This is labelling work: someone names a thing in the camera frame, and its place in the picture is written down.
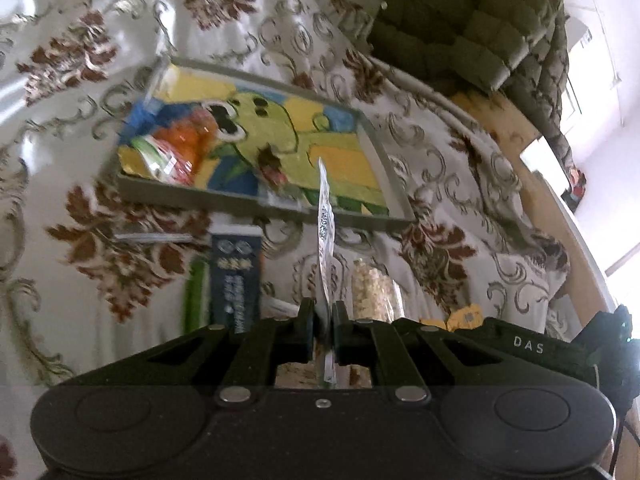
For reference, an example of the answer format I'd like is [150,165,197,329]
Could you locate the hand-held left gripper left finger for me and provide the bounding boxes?
[90,300,315,405]

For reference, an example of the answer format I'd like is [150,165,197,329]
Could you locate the dark blue snack packet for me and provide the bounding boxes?
[210,227,264,333]

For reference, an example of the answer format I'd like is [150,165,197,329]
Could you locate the white green packet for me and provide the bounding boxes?
[182,255,211,333]

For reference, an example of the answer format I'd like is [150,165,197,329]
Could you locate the olive quilted jacket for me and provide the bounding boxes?
[367,0,587,201]

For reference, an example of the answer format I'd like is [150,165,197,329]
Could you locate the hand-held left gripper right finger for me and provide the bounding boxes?
[334,302,556,403]

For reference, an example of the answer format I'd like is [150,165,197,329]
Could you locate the clear orange snack packet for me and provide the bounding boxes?
[129,109,217,187]

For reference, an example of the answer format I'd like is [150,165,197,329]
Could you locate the floral printed blanket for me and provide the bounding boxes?
[0,0,571,480]

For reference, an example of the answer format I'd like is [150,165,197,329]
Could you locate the thin silver foil stick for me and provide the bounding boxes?
[115,232,211,244]

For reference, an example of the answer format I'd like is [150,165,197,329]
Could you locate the white barcode snack packet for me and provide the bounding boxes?
[316,157,337,388]

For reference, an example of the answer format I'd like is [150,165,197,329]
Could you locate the grey tray with cartoon picture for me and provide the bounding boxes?
[117,55,416,233]

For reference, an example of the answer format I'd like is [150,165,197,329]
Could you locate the rice cracker packet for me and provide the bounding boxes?
[350,257,404,321]

